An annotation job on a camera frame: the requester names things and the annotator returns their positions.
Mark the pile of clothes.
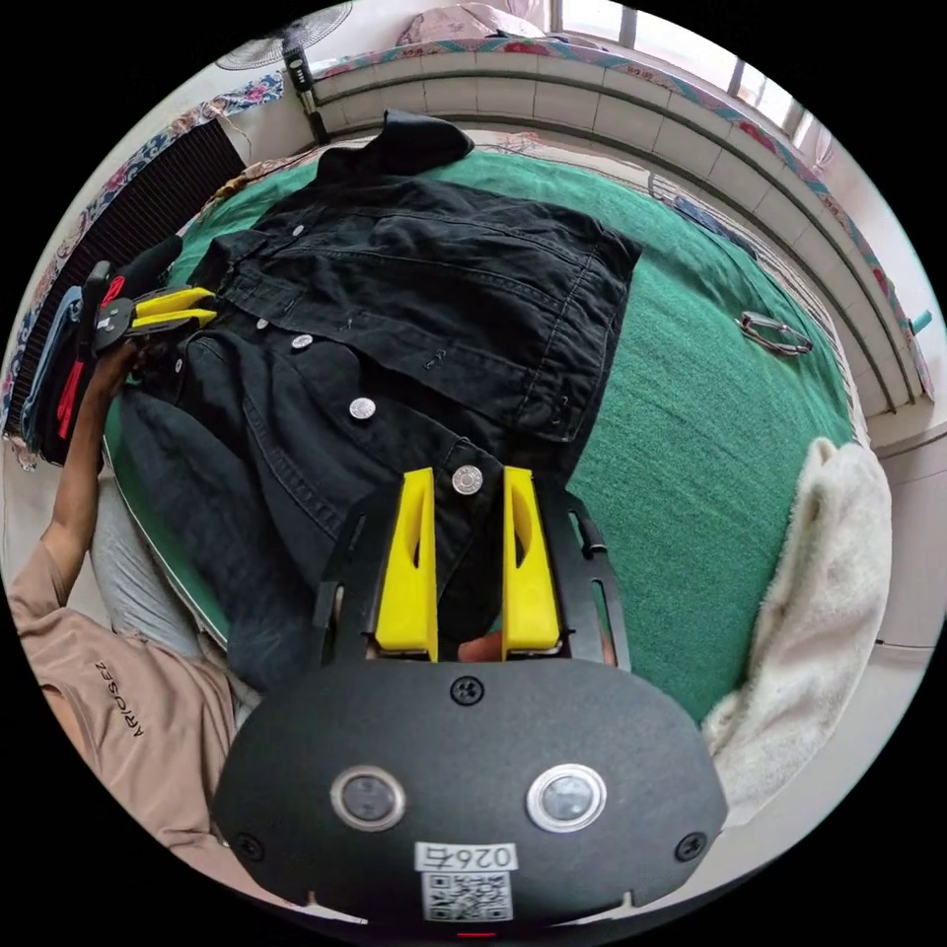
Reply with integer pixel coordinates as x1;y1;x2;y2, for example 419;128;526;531
17;284;103;469

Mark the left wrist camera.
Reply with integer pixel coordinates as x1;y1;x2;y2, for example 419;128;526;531
82;260;113;328

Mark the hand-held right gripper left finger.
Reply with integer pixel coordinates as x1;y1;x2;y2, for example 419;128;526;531
374;467;440;663

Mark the standing fan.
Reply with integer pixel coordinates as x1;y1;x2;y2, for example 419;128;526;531
212;0;358;146

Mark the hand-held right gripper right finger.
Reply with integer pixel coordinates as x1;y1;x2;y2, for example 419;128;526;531
501;466;561;662

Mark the silver metal clip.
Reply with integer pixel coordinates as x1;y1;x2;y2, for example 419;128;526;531
738;311;815;357

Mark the person's body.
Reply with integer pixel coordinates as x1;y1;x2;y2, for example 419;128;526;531
0;472;256;889

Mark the bed with green cover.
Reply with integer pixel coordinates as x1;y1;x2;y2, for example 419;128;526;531
100;131;876;728

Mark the white fluffy blanket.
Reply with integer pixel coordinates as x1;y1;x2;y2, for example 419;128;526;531
699;436;897;809

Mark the person's left hand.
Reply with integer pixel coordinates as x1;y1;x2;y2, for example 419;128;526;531
90;333;166;398

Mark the person's left forearm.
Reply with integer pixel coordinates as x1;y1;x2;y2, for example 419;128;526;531
37;377;128;557

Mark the window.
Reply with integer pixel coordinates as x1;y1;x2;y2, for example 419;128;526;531
549;0;824;151

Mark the person's right hand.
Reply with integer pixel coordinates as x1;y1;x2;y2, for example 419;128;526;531
457;630;510;665

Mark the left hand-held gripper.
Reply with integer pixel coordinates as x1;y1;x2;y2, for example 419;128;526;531
90;235;220;352

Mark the black denim jacket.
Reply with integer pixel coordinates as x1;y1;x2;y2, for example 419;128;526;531
116;109;644;695

